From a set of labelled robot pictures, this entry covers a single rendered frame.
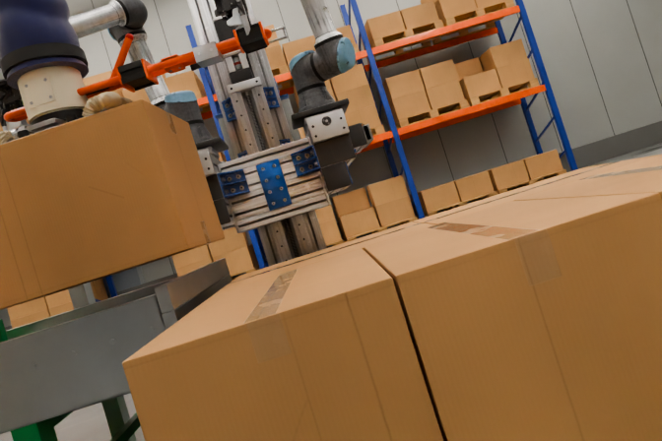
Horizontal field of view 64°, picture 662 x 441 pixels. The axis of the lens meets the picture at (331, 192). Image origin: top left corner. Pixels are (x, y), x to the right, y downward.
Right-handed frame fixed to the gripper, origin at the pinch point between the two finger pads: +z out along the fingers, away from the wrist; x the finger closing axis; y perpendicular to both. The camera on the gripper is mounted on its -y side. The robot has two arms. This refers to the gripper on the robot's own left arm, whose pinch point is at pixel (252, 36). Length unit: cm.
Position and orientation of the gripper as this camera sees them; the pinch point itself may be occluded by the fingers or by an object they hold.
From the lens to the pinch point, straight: 162.6
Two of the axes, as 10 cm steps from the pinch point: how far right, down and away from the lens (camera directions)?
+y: -9.5, 3.0, 0.2
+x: -0.3, -0.3, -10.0
